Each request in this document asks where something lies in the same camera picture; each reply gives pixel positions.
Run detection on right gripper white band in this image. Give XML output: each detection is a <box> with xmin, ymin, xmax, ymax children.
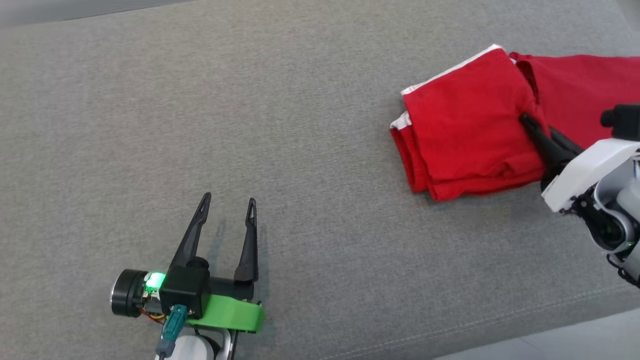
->
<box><xmin>519</xmin><ymin>113</ymin><xmax>640</xmax><ymax>214</ymax></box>

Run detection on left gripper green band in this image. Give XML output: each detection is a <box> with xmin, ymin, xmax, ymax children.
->
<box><xmin>110</xmin><ymin>192</ymin><xmax>266</xmax><ymax>334</ymax></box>

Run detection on red basketball jersey white trim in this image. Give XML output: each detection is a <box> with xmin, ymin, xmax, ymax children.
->
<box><xmin>390</xmin><ymin>44</ymin><xmax>640</xmax><ymax>202</ymax></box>

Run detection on cable with teal connector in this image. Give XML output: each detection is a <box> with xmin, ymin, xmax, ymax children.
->
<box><xmin>154</xmin><ymin>305</ymin><xmax>189</xmax><ymax>360</ymax></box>

